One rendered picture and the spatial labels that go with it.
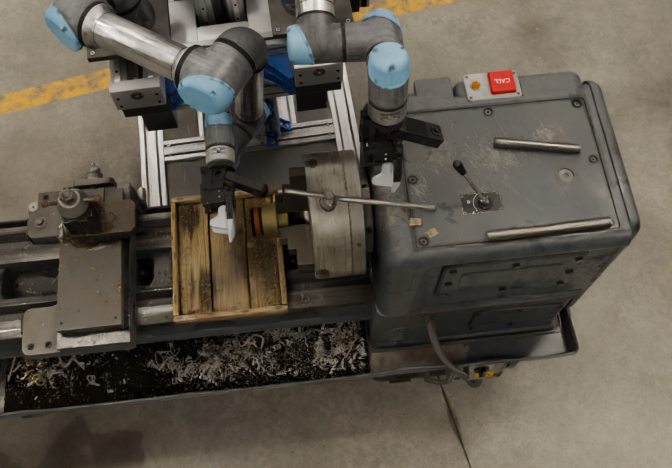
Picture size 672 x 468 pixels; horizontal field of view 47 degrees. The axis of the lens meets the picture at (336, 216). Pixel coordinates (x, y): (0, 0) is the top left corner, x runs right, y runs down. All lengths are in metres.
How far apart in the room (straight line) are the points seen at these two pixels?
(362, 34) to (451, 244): 0.53
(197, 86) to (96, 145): 1.72
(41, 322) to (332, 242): 0.82
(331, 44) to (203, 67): 0.39
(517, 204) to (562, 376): 1.33
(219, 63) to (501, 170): 0.69
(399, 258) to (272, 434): 1.31
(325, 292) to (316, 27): 0.85
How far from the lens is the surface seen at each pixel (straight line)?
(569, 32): 3.75
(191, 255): 2.14
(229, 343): 2.40
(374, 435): 2.88
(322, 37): 1.48
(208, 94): 1.75
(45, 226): 2.26
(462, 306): 2.11
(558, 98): 1.97
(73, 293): 2.09
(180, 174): 3.03
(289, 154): 3.02
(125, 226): 2.07
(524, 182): 1.83
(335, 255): 1.82
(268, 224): 1.90
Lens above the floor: 2.85
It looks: 66 degrees down
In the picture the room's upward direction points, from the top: straight up
